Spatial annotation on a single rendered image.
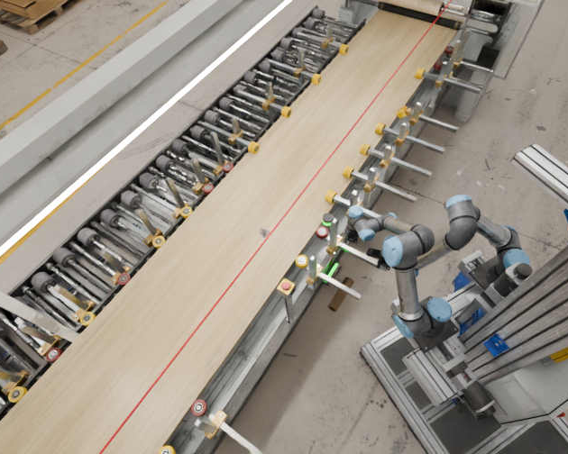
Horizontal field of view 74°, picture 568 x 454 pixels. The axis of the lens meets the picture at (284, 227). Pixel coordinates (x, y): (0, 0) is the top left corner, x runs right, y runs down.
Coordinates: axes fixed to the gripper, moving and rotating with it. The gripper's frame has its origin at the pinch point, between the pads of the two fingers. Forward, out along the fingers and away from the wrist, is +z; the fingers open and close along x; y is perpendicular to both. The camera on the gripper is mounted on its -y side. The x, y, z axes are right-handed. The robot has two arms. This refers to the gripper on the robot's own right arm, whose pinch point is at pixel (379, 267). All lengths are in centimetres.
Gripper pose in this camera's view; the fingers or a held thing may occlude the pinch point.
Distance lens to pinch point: 246.8
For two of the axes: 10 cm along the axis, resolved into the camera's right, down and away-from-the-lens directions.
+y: 8.3, 4.4, -3.4
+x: 5.5, -7.3, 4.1
